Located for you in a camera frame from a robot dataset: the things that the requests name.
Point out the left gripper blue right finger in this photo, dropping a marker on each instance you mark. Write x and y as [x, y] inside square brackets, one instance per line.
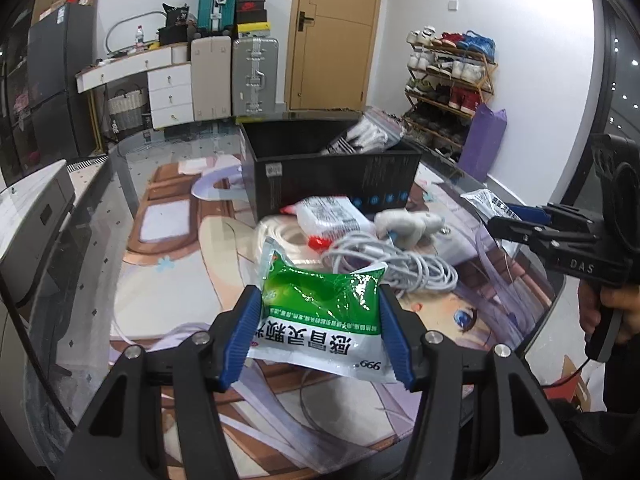
[396, 341]

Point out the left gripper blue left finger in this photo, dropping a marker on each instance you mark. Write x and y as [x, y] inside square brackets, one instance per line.
[239, 332]

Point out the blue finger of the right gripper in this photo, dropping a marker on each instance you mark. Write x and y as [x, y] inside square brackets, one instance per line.
[531, 214]

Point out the grey white medicine bag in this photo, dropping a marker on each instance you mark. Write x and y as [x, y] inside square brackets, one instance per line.
[487, 204]

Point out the green white medicine bag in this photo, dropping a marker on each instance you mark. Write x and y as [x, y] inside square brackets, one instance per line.
[322, 321]

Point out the clear bag with white cable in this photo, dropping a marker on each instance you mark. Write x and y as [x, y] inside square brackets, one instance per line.
[376, 132]

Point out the person's right hand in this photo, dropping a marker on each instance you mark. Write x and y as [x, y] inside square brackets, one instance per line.
[625, 299]

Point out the purple bag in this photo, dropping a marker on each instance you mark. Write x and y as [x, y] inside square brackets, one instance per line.
[483, 142]

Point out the white red tissue pack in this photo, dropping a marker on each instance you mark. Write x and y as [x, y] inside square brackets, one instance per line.
[325, 219]

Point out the wooden shoe rack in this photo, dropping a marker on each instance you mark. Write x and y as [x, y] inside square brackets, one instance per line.
[451, 74]

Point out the black cardboard box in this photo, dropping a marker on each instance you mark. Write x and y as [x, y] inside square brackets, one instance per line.
[283, 163]

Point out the white wicker basket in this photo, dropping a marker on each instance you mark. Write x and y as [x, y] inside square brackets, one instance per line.
[126, 110]

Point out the wooden door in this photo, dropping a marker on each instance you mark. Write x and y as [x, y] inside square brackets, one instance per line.
[330, 49]

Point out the white drawer desk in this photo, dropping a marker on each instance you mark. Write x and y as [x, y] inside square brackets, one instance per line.
[166, 72]

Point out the silver suitcase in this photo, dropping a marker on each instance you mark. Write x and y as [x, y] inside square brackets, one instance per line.
[254, 74]

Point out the beige suitcase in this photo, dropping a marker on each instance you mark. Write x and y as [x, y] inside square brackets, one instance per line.
[211, 78]

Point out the dark glass cabinet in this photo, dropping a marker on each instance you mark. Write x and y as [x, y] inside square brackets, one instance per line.
[19, 150]

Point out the black bag on desk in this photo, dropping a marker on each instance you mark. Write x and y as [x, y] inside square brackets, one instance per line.
[176, 26]

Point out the plastic water bottle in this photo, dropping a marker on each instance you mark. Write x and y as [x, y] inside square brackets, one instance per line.
[139, 38]

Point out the stacked shoe boxes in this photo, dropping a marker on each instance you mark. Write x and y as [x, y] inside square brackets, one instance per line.
[251, 18]

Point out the dark grey refrigerator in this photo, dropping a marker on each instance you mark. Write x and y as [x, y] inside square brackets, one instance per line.
[59, 47]

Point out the white plush keychain toy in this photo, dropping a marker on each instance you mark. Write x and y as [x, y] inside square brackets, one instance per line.
[406, 228]

